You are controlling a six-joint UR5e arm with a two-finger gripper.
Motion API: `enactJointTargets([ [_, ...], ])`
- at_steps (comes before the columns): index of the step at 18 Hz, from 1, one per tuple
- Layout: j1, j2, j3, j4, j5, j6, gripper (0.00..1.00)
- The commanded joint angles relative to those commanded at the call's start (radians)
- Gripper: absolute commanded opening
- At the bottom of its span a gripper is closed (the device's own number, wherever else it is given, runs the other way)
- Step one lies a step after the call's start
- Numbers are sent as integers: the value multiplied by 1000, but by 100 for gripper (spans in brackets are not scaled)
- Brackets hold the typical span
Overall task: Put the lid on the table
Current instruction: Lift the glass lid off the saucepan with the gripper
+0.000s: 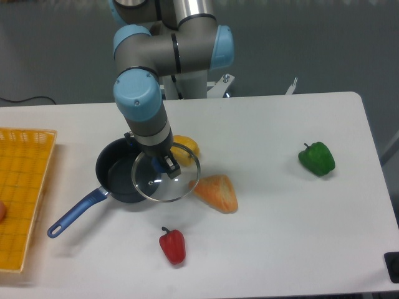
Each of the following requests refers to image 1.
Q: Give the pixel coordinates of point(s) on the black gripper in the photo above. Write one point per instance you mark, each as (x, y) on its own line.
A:
(160, 151)

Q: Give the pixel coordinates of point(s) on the glass pot lid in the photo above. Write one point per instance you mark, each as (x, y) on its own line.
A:
(151, 181)

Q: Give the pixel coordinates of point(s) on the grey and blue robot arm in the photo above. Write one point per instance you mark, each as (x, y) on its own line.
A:
(159, 39)

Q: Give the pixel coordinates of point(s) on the yellow bell pepper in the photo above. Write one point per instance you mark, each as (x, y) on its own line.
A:
(181, 155)

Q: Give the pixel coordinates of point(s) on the orange bread wedge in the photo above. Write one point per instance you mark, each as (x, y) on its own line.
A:
(217, 191)

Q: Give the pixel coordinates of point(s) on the dark blue saucepan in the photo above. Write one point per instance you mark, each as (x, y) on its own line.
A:
(114, 172)

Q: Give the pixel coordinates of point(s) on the red bell pepper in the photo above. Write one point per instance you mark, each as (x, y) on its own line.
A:
(172, 243)

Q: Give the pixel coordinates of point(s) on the green bell pepper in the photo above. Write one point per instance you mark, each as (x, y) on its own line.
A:
(317, 158)

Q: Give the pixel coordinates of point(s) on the yellow woven basket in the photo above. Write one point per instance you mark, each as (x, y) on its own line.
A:
(25, 157)

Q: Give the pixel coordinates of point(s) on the black table corner socket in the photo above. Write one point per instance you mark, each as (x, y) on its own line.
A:
(392, 263)

